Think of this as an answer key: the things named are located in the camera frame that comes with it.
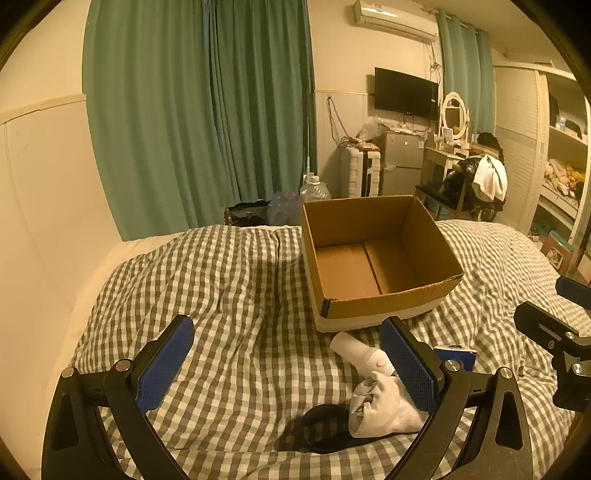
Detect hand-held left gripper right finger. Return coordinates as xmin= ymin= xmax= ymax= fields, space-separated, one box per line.
xmin=380 ymin=316 xmax=536 ymax=480

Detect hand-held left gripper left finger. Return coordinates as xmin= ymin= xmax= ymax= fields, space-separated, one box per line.
xmin=41 ymin=315 xmax=195 ymax=480

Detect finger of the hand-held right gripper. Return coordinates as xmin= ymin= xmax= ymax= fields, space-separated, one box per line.
xmin=514 ymin=301 xmax=591 ymax=356
xmin=555 ymin=276 xmax=591 ymax=319

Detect small blue box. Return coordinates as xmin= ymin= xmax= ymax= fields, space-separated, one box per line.
xmin=434 ymin=344 xmax=476 ymax=372

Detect white socks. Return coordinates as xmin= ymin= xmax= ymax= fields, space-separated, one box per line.
xmin=348 ymin=370 xmax=428 ymax=438

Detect white hair dryer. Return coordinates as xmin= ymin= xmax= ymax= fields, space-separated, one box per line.
xmin=330 ymin=331 xmax=398 ymax=377

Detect black headband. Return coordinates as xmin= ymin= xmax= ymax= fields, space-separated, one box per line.
xmin=300 ymin=404 xmax=416 ymax=455

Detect brown cardboard box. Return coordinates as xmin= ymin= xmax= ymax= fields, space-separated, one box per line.
xmin=301 ymin=195 xmax=465 ymax=334

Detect small cardboard box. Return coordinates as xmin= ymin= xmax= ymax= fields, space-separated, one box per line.
xmin=540 ymin=231 xmax=575 ymax=273

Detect grey checked blanket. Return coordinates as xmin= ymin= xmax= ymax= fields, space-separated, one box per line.
xmin=69 ymin=219 xmax=591 ymax=480

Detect pile of plush toys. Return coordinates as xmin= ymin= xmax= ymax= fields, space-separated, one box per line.
xmin=545 ymin=159 xmax=591 ymax=195

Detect white garment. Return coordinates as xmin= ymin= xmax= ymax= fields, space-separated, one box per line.
xmin=472 ymin=154 xmax=508 ymax=202

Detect chair with clothes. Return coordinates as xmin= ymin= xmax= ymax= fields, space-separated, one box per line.
xmin=443 ymin=131 xmax=506 ymax=222

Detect white wardrobe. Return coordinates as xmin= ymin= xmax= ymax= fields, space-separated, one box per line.
xmin=494 ymin=62 xmax=591 ymax=273

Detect black chair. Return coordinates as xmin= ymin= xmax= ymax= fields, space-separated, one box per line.
xmin=414 ymin=182 xmax=467 ymax=220

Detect dark storage basket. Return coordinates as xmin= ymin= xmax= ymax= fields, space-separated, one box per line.
xmin=225 ymin=200 xmax=271 ymax=227

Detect white dressing table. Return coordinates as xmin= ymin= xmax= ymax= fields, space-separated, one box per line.
xmin=422 ymin=145 xmax=472 ymax=185

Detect clear plastic bag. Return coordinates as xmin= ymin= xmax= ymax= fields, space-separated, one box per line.
xmin=268 ymin=189 xmax=303 ymax=227

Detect clear water jug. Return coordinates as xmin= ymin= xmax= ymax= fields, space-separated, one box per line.
xmin=300 ymin=175 xmax=332 ymax=202

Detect white suitcase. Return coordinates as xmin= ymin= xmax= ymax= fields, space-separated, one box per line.
xmin=341 ymin=147 xmax=383 ymax=199

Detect grey small fridge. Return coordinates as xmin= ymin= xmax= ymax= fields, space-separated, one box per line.
xmin=382 ymin=131 xmax=424 ymax=197

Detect white oval mirror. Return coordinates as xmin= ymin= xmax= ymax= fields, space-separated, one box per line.
xmin=441 ymin=91 xmax=472 ymax=141

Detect crumpled plastic bag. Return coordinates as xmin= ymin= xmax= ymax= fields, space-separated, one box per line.
xmin=358 ymin=117 xmax=386 ymax=144

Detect narrow green curtain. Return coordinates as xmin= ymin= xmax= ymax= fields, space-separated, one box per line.
xmin=436 ymin=9 xmax=497 ymax=134

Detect wide green curtain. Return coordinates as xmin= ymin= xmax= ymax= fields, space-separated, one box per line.
xmin=82 ymin=0 xmax=317 ymax=241

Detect white air conditioner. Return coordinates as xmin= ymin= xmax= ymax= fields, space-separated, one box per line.
xmin=353 ymin=0 xmax=439 ymax=44

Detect hanging wall cable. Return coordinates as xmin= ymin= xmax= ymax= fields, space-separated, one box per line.
xmin=327 ymin=96 xmax=352 ymax=144

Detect black wall television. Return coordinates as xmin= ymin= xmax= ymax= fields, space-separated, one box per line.
xmin=374 ymin=67 xmax=439 ymax=121

